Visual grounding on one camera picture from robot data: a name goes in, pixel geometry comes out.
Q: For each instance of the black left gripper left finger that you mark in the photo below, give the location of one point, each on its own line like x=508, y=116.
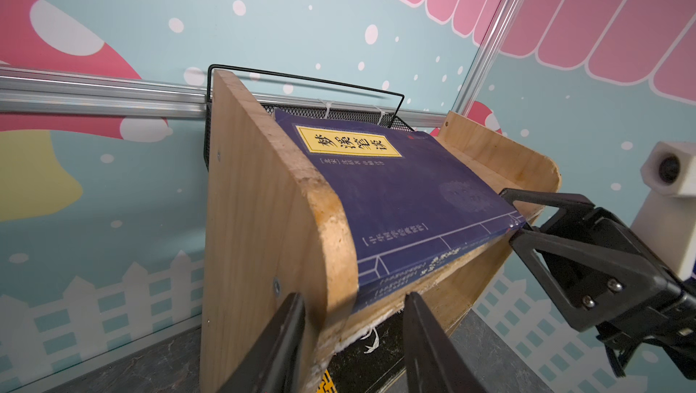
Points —
x=272, y=364

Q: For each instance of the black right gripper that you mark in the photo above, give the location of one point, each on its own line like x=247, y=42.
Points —
x=601, y=275

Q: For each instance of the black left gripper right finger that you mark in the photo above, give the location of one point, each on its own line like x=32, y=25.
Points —
x=432, y=362

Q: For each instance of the navy book yellow label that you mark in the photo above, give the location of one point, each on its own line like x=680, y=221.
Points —
x=412, y=207

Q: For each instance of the black wire mesh basket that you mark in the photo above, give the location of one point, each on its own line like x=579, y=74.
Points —
x=306, y=107

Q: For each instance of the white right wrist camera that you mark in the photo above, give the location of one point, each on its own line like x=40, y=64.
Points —
x=666, y=220

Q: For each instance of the wooden two-tier bookshelf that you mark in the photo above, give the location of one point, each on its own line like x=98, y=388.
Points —
x=275, y=227

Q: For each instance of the black book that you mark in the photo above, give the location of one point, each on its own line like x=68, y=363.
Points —
x=374, y=363

